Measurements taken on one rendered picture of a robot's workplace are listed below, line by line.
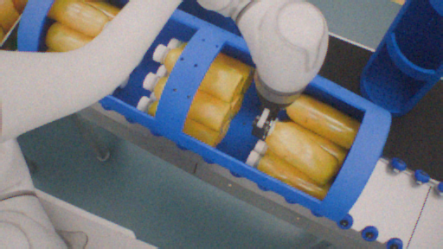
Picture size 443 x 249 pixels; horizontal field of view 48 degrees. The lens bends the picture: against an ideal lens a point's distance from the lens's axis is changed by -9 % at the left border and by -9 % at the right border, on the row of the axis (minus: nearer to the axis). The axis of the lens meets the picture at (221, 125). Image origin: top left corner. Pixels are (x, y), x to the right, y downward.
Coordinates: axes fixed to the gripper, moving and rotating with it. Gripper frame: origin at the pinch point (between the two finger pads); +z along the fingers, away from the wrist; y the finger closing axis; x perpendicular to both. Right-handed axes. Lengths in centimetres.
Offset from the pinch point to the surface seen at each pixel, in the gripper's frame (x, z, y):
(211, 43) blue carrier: 17.7, -0.7, 10.1
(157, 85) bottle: 25.4, 8.3, -0.6
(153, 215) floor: 29, 122, -15
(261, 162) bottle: -2.8, 13.7, -4.3
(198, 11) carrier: 41, 61, 48
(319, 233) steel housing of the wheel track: -25.0, 35.7, -8.1
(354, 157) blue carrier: -19.8, -1.2, 1.1
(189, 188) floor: 21, 122, 3
